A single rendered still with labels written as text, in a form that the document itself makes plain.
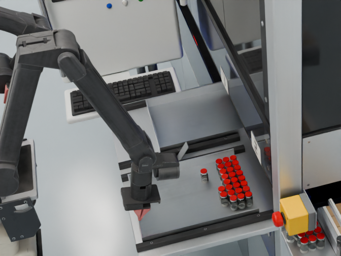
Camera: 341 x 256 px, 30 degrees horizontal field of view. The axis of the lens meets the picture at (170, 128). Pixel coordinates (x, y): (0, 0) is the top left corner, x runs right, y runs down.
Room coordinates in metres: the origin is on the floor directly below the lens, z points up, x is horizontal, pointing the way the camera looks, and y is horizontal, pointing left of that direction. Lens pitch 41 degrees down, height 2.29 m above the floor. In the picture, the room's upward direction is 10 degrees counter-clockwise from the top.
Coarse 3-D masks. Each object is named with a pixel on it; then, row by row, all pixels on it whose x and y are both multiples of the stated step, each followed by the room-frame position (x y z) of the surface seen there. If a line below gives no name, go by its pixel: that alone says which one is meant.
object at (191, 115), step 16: (160, 96) 1.76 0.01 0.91; (176, 96) 1.76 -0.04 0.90; (192, 96) 1.77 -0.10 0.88; (208, 96) 1.76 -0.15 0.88; (224, 96) 1.74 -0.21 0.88; (160, 112) 1.71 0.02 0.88; (176, 112) 1.70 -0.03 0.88; (192, 112) 1.68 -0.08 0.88; (208, 112) 1.67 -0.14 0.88; (224, 112) 1.65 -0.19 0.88; (160, 128) 1.63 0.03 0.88; (176, 128) 1.62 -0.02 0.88; (192, 128) 1.60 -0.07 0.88; (208, 128) 1.59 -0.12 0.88; (224, 128) 1.57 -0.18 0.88; (240, 128) 1.52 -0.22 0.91; (160, 144) 1.55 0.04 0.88; (176, 144) 1.50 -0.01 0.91; (192, 144) 1.51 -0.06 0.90
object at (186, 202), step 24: (192, 168) 1.42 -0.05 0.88; (168, 192) 1.33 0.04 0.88; (192, 192) 1.32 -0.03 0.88; (216, 192) 1.30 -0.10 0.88; (144, 216) 1.25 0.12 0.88; (168, 216) 1.24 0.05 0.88; (192, 216) 1.22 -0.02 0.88; (216, 216) 1.20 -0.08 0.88; (240, 216) 1.17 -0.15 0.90; (144, 240) 1.15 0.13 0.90
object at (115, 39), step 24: (48, 0) 2.09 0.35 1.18; (72, 0) 2.10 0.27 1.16; (96, 0) 2.10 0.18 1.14; (120, 0) 2.11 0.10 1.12; (144, 0) 2.11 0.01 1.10; (168, 0) 2.12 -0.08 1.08; (72, 24) 2.09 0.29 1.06; (96, 24) 2.10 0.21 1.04; (120, 24) 2.10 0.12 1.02; (144, 24) 2.11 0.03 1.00; (168, 24) 2.12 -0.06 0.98; (96, 48) 2.10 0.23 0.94; (120, 48) 2.10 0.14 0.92; (144, 48) 2.11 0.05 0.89; (168, 48) 2.11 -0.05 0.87
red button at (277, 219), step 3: (273, 213) 1.07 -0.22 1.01; (276, 213) 1.07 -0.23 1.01; (279, 213) 1.06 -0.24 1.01; (273, 216) 1.06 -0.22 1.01; (276, 216) 1.06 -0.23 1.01; (279, 216) 1.05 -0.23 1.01; (282, 216) 1.06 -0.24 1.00; (273, 219) 1.06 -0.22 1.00; (276, 219) 1.05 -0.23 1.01; (279, 219) 1.05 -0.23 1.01; (282, 219) 1.05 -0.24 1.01; (273, 222) 1.06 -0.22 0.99; (276, 222) 1.05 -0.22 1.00; (279, 222) 1.04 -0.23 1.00; (282, 222) 1.04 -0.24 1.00; (276, 225) 1.04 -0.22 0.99; (279, 225) 1.04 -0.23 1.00; (282, 225) 1.04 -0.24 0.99
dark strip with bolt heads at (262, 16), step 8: (264, 8) 1.19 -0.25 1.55; (264, 16) 1.19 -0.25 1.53; (264, 24) 1.19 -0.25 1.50; (264, 32) 1.20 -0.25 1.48; (264, 40) 1.20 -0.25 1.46; (264, 48) 1.20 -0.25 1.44; (264, 56) 1.21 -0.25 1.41; (264, 64) 1.21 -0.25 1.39; (264, 72) 1.21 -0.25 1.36; (264, 80) 1.21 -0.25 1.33; (264, 88) 1.22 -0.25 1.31; (264, 96) 1.22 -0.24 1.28; (264, 104) 1.22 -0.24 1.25
